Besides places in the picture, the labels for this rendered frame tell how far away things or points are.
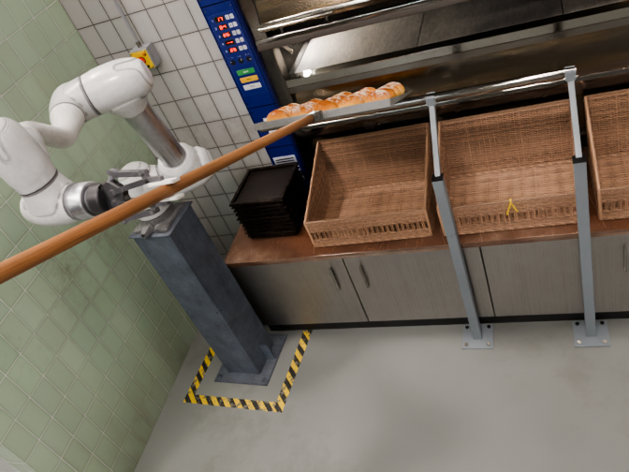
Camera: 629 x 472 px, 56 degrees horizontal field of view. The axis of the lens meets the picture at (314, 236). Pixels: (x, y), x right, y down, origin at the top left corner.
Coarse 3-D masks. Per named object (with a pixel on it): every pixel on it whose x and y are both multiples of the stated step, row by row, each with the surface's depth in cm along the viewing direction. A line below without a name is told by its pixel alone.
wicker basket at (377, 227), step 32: (416, 128) 269; (320, 160) 286; (352, 160) 285; (384, 160) 281; (320, 192) 282; (352, 192) 291; (384, 192) 283; (416, 192) 274; (320, 224) 259; (352, 224) 256; (384, 224) 251; (416, 224) 258
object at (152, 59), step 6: (150, 42) 271; (138, 48) 271; (144, 48) 267; (150, 48) 270; (132, 54) 271; (138, 54) 270; (150, 54) 269; (156, 54) 274; (150, 60) 271; (156, 60) 274; (150, 66) 273
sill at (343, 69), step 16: (560, 16) 229; (576, 16) 225; (592, 16) 222; (608, 16) 221; (624, 16) 219; (496, 32) 237; (512, 32) 233; (528, 32) 231; (544, 32) 230; (416, 48) 250; (432, 48) 245; (448, 48) 243; (464, 48) 241; (352, 64) 260; (368, 64) 256; (384, 64) 254; (400, 64) 252; (288, 80) 270; (304, 80) 268; (320, 80) 266
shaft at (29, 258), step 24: (312, 120) 208; (264, 144) 173; (216, 168) 147; (168, 192) 129; (96, 216) 110; (120, 216) 114; (48, 240) 99; (72, 240) 102; (0, 264) 90; (24, 264) 93
